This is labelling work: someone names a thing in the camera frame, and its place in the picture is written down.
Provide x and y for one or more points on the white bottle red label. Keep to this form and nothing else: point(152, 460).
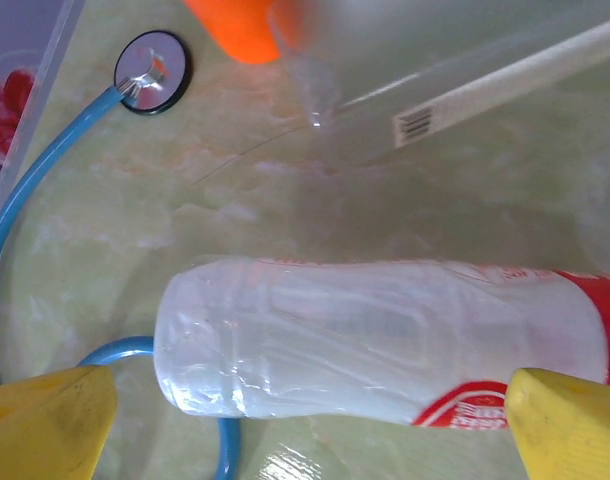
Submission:
point(335, 340)

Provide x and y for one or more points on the blue-tube stethoscope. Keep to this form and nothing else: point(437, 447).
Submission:
point(150, 70)

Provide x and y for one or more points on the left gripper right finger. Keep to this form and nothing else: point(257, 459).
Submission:
point(575, 430)

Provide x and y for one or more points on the orange plastic cup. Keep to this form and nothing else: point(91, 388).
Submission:
point(245, 30)

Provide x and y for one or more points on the clear package with white rod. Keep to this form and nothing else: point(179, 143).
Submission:
point(485, 80)

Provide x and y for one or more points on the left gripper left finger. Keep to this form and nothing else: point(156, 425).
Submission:
point(45, 430)

